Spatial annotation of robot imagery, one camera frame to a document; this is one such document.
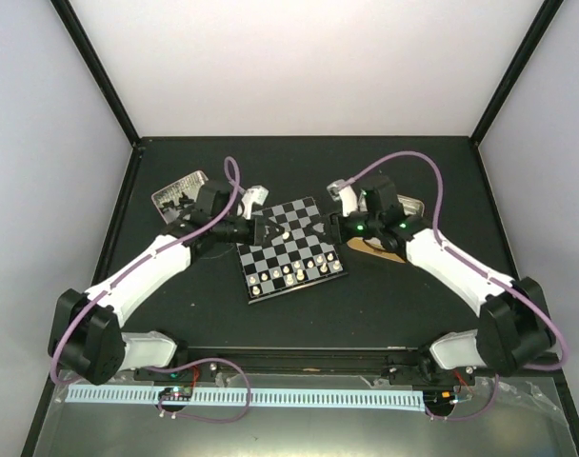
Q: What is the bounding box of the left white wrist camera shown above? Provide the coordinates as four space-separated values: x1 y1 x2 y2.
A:
241 185 269 220

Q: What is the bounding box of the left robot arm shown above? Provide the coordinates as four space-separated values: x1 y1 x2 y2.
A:
48 181 283 386

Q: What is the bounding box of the right small circuit board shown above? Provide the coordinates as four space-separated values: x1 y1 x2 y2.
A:
423 390 473 407

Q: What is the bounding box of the black frame post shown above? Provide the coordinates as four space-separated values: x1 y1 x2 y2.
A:
50 0 141 147
469 0 564 147

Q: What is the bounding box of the pink tin box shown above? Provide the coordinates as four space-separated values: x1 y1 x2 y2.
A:
150 170 208 224

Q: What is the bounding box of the light blue slotted cable duct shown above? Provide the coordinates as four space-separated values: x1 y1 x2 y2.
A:
65 385 425 412

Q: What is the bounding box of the small circuit board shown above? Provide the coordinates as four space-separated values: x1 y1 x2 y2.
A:
423 390 473 407
158 387 193 401

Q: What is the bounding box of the right black frame post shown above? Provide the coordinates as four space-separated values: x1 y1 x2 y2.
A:
469 0 564 147

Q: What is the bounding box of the left black frame post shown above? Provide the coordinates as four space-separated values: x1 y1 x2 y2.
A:
50 0 141 147

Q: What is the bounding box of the left small circuit board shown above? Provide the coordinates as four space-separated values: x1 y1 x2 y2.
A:
158 387 193 401

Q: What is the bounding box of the gold tin box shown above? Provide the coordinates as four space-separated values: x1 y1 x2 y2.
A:
347 195 425 264

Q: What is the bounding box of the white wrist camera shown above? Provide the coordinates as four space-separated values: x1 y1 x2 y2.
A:
327 180 358 217
241 185 269 220

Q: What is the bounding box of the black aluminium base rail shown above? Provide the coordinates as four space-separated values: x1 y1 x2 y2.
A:
131 346 565 382

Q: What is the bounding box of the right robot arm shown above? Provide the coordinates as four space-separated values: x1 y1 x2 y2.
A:
309 176 556 384

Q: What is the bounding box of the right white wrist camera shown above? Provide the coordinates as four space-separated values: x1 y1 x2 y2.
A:
327 180 358 217

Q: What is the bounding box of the black and silver chessboard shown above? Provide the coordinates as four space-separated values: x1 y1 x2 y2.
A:
236 196 348 305

